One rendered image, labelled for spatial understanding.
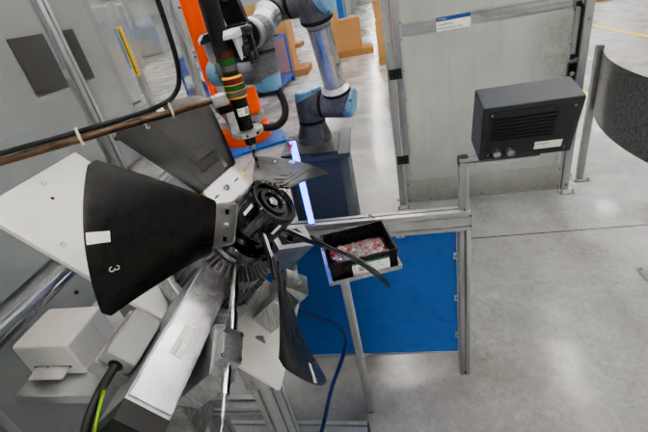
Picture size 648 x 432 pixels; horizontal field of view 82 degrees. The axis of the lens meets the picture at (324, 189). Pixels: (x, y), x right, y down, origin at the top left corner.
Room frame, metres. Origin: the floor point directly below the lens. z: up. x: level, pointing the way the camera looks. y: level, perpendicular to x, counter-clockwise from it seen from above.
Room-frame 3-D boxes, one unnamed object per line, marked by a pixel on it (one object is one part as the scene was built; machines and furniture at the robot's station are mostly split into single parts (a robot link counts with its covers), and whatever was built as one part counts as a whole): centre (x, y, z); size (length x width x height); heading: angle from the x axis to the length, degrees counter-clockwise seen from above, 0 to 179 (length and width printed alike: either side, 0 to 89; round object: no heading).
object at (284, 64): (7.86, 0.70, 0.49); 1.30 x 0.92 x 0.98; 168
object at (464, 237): (1.04, -0.45, 0.39); 0.04 x 0.04 x 0.78; 78
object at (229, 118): (0.80, 0.15, 1.40); 0.09 x 0.07 x 0.10; 113
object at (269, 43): (1.07, 0.09, 1.53); 0.11 x 0.08 x 0.09; 168
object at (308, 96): (1.57, -0.02, 1.19); 0.13 x 0.12 x 0.14; 62
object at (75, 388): (0.80, 0.70, 0.85); 0.36 x 0.24 x 0.03; 168
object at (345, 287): (0.95, 0.00, 0.40); 0.03 x 0.03 x 0.80; 3
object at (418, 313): (1.13, -0.03, 0.45); 0.82 x 0.02 x 0.66; 78
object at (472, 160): (1.02, -0.55, 1.04); 0.24 x 0.03 x 0.03; 78
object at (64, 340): (0.73, 0.75, 0.92); 0.17 x 0.16 x 0.11; 78
